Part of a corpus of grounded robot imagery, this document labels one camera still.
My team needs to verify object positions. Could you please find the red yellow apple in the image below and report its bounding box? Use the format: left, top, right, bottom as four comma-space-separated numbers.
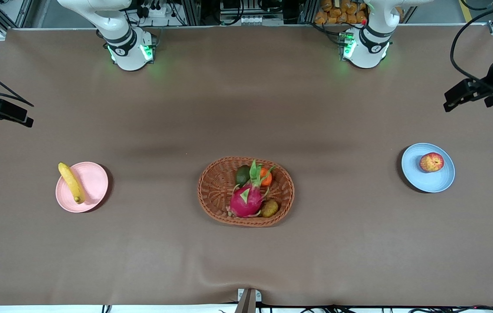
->
419, 152, 444, 173

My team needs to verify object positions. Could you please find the yellow banana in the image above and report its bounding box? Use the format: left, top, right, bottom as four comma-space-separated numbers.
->
58, 162, 86, 204

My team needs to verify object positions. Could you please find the blue round plate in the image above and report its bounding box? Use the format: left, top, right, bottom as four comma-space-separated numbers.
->
401, 143, 456, 193

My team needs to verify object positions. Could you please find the pink round plate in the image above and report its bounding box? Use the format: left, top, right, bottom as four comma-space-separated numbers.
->
56, 162, 109, 213

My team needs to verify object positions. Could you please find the orange packaged goods pile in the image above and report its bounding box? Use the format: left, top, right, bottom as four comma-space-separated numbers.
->
314, 0, 404, 25

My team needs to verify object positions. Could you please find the white power strip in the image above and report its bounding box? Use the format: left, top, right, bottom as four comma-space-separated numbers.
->
136, 0, 173, 19

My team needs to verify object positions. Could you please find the brown table cloth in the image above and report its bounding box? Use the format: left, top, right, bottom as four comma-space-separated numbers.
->
0, 24, 493, 307

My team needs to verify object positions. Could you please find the brown wicker basket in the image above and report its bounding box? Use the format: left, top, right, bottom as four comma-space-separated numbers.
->
198, 156, 295, 227

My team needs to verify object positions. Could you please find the brown kiwi fruit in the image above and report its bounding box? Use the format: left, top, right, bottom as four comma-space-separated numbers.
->
260, 199, 279, 218

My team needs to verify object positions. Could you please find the white terminal block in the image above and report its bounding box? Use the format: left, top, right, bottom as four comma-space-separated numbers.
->
240, 14, 284, 26

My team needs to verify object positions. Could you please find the dark green avocado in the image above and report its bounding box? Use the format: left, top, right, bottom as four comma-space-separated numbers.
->
235, 165, 251, 186

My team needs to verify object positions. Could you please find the pink dragon fruit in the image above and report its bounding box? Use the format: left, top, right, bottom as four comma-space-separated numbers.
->
228, 159, 276, 218

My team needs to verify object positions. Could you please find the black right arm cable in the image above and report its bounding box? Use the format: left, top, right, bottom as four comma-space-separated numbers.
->
0, 60, 35, 107

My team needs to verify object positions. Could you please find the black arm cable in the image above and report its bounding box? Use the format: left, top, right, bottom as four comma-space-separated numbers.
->
450, 0, 493, 94
0, 60, 35, 107

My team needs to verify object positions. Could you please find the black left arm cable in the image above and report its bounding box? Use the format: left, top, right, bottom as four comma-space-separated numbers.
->
450, 0, 493, 94

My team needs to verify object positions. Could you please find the grey metal camera post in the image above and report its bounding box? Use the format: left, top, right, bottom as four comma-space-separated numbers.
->
234, 288, 262, 313

